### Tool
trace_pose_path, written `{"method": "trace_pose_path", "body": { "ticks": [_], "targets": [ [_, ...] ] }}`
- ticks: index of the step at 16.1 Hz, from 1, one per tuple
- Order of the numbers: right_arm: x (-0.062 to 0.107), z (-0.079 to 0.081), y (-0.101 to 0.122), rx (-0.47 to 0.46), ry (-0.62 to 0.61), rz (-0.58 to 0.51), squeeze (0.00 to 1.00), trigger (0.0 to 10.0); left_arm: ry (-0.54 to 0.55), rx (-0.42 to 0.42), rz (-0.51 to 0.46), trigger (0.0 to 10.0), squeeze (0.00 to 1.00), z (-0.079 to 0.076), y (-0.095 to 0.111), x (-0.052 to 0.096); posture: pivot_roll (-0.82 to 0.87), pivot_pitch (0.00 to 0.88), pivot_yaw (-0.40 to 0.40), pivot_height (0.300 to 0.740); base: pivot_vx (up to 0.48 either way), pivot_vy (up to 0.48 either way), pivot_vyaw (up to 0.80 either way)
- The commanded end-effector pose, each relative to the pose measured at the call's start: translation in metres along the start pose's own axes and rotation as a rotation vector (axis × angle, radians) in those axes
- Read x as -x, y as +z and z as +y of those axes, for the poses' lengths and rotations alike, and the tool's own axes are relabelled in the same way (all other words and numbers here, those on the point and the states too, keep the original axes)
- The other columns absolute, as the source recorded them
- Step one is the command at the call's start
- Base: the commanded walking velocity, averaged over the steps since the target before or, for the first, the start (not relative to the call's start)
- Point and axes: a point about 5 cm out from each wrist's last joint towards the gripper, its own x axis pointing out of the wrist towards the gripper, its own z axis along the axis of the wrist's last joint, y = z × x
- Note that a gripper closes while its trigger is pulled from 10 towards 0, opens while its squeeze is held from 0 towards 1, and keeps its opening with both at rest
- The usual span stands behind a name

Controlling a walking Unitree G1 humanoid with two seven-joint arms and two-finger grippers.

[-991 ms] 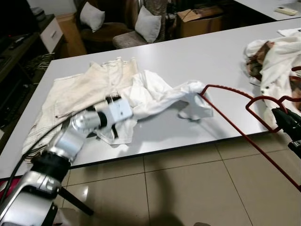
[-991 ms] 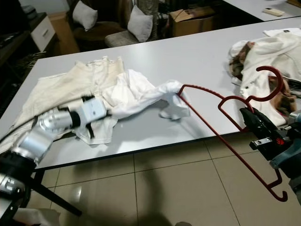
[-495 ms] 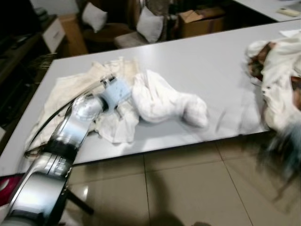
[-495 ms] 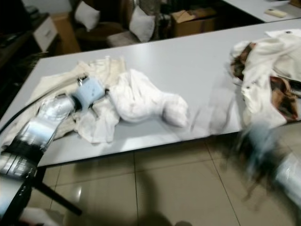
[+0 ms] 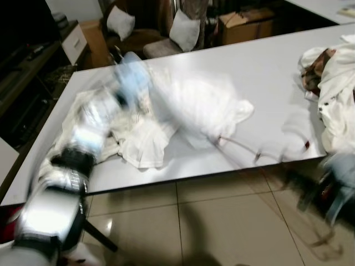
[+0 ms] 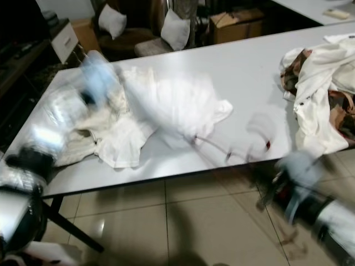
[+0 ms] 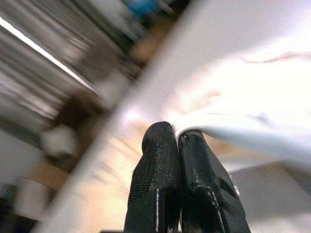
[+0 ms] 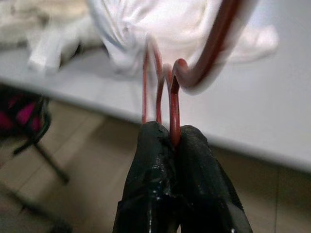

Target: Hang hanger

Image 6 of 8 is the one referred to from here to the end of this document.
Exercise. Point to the red plastic hanger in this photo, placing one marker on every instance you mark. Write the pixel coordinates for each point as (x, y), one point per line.
(268, 145)

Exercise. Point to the brown patterned garment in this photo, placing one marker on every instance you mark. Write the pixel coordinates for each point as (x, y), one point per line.
(291, 72)

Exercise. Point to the cream denim trousers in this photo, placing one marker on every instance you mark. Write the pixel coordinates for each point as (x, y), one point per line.
(122, 147)

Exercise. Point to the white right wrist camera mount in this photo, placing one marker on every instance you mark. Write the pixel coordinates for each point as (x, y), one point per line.
(302, 166)

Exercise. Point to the grey upholstered chair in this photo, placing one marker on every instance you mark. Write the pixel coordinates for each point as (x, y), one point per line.
(152, 49)

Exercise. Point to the plain white shirt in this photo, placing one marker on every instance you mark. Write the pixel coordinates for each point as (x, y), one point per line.
(177, 102)

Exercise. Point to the white side table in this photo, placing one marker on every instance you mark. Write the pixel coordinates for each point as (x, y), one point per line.
(305, 8)

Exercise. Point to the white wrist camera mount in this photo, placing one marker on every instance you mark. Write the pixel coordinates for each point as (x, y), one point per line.
(100, 77)
(302, 166)

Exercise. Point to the white drawer front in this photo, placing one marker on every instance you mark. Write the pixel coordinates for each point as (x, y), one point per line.
(65, 41)

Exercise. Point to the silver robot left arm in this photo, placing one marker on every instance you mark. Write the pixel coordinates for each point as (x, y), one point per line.
(52, 127)

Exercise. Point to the white jacket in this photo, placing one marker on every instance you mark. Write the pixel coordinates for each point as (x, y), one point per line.
(321, 83)

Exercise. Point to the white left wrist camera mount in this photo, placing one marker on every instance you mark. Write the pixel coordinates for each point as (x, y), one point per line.
(100, 77)

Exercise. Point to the tall brown carton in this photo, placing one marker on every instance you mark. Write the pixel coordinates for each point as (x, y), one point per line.
(84, 34)

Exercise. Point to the open cardboard box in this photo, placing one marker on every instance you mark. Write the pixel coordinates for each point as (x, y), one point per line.
(237, 26)

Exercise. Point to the white table black legs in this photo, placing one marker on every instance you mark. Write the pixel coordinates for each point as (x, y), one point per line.
(255, 72)

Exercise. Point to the black TV stand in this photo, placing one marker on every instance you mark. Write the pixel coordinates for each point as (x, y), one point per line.
(22, 61)

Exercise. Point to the white pillow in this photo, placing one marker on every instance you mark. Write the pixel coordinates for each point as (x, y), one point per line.
(112, 21)
(176, 30)

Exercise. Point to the dark brown armchair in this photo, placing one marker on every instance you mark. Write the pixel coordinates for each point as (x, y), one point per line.
(138, 36)

